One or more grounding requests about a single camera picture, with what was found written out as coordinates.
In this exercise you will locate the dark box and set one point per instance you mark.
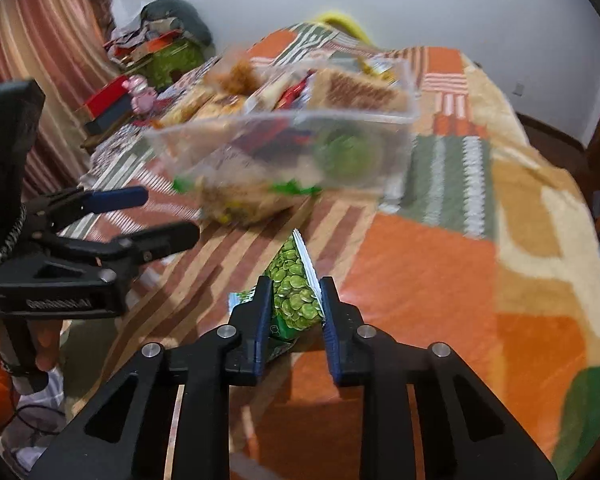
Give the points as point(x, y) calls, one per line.
point(112, 117)

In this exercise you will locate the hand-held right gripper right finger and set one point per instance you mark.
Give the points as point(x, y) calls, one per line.
point(330, 330)

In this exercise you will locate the green jelly cup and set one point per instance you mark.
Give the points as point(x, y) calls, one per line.
point(345, 152)

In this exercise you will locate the striped curtain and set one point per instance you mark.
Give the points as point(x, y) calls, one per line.
point(45, 25)

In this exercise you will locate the patchwork printed quilt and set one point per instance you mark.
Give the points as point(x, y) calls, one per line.
point(120, 155)

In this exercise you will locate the person's left hand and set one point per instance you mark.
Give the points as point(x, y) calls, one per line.
point(47, 345)

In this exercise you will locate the brown sandwich bread packet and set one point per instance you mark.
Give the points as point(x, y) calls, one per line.
point(360, 92)

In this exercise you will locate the small yellow white packet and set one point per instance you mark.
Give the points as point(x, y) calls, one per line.
point(380, 67)

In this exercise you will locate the red box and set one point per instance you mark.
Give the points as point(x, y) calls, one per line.
point(105, 97)

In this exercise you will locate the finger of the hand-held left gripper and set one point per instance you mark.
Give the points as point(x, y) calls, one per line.
point(115, 199)
point(165, 240)

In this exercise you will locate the pink bunny toy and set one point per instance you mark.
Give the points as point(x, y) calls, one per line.
point(142, 95)

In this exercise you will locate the clear plastic storage container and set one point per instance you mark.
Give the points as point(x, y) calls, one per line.
point(280, 127)

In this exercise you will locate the brown fried snack packet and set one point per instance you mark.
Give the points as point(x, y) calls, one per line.
point(240, 77)

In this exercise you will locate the green box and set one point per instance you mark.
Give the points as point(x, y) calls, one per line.
point(175, 62)

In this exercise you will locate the yellow plastic object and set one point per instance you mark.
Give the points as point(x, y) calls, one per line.
point(342, 20)

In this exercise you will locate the orange cracker packet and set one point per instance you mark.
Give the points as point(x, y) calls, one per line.
point(200, 105)

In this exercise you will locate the pile of papers and boxes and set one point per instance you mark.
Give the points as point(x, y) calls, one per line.
point(135, 40)

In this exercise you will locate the red snack packet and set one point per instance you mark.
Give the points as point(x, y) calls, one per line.
point(292, 92)

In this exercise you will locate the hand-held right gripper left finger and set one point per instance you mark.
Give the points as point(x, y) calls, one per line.
point(262, 310)

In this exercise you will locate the green pea snack packet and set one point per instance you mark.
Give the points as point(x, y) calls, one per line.
point(295, 285)

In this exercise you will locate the orange striped blanket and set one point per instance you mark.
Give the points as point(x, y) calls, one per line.
point(430, 270)

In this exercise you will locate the wall socket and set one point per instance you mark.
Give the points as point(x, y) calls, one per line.
point(518, 89)

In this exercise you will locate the clear nut bag green label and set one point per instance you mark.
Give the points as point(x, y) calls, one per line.
point(240, 200)

